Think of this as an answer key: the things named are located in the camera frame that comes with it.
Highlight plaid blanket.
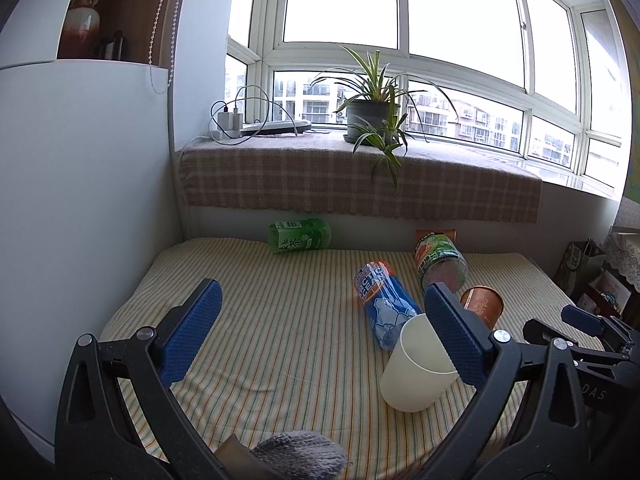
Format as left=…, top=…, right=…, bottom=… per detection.
left=179, top=131, right=544, bottom=225

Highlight white cabinet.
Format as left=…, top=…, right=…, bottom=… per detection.
left=0, top=0, right=193, bottom=463

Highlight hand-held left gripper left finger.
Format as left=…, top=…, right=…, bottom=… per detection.
left=55, top=278, right=236, bottom=480

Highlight white window frame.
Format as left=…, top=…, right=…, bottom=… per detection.
left=224, top=0, right=632, bottom=202

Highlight green plastic bottle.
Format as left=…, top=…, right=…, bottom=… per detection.
left=268, top=217, right=332, bottom=254

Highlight grey knitted cloth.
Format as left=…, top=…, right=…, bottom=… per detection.
left=249, top=431, right=349, bottom=480

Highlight striped bed sheet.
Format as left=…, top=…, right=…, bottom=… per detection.
left=99, top=237, right=597, bottom=480

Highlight white lace cloth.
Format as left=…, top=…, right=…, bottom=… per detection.
left=602, top=229, right=640, bottom=292

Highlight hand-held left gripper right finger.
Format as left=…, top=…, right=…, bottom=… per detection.
left=415, top=281, right=592, bottom=480

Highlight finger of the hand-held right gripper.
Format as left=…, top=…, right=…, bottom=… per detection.
left=560, top=304, right=617, bottom=340
left=523, top=318, right=581, bottom=348

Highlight potted spider plant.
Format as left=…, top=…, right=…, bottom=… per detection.
left=310, top=45, right=459, bottom=192

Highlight white flat device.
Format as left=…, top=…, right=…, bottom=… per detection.
left=239, top=118, right=314, bottom=137

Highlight paper bag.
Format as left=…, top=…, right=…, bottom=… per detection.
left=552, top=240, right=609, bottom=307

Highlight copper cup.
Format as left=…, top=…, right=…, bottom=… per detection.
left=459, top=286, right=505, bottom=332

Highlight dark objects on shelf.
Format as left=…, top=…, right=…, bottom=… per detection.
left=96, top=30, right=124, bottom=61

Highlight white bead chain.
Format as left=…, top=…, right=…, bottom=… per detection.
left=147, top=0, right=179, bottom=94

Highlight white charger with cables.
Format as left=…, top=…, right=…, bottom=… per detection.
left=209, top=85, right=272, bottom=137

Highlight blue plastic bottle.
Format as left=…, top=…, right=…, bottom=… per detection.
left=353, top=260, right=424, bottom=350

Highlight brown ceramic vase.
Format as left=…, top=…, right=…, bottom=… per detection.
left=60, top=0, right=116, bottom=59

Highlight brown flat object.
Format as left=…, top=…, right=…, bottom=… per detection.
left=214, top=433, right=262, bottom=480

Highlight white cup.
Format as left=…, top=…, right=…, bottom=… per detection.
left=379, top=312, right=461, bottom=413

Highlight green label plastic jar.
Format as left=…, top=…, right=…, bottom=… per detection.
left=413, top=229, right=470, bottom=294

